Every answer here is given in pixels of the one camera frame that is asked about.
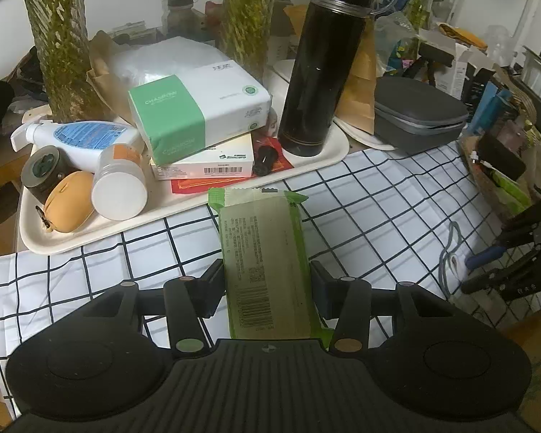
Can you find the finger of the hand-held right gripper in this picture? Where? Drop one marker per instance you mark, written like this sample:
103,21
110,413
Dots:
484,259
525,221

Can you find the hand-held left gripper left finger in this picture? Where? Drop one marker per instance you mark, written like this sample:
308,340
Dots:
216,286

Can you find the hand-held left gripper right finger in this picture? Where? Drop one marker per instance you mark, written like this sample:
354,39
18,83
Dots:
322,291

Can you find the woven round basket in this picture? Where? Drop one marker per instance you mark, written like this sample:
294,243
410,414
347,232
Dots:
487,189

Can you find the green wet wipe pack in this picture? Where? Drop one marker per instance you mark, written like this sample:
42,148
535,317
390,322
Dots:
266,257
514,191

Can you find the black card in basket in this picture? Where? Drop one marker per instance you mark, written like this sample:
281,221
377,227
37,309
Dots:
500,158

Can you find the red envelope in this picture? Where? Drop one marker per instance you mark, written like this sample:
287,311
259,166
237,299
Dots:
189,185

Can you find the black white checkered tablecloth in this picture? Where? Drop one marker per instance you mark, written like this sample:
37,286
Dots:
387,198

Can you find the blue carton box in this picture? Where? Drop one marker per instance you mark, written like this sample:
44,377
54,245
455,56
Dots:
491,108

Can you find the white barcode box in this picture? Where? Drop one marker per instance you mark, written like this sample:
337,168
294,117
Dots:
207,167

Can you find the small black cylinder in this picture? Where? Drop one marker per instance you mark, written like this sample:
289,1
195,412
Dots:
265,160

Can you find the white orange-label jar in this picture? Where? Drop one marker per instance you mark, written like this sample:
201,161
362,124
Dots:
119,185

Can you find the black carton box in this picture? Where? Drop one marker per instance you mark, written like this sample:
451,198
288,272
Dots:
478,85

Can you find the grey zip case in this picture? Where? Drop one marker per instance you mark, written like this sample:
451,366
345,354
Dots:
417,112

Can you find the tan leather pouch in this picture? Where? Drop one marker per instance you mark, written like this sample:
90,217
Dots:
70,203

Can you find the white carton box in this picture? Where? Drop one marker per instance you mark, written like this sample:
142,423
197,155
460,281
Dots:
462,63

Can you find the green white tissue pack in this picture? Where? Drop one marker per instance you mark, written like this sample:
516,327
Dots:
194,108

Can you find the black mini tripod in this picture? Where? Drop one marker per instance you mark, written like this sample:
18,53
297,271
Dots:
433,54

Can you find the yellow cloth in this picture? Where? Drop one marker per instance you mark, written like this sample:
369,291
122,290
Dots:
464,36

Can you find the white blue spray bottle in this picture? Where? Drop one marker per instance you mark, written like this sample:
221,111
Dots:
85,135

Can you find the brown paper bag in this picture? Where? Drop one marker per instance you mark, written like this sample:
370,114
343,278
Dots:
106,81
358,85

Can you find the black tape roll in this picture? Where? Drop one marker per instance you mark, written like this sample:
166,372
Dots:
45,167

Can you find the white printed plastic bag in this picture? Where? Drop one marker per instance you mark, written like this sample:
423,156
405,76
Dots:
399,49

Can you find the black thermos bottle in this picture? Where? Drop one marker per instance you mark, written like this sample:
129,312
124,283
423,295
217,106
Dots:
320,76

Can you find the wooden shelf rack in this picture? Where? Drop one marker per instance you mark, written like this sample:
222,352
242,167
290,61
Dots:
0,198

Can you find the dark sport bottle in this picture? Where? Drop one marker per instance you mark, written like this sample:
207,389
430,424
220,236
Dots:
180,13

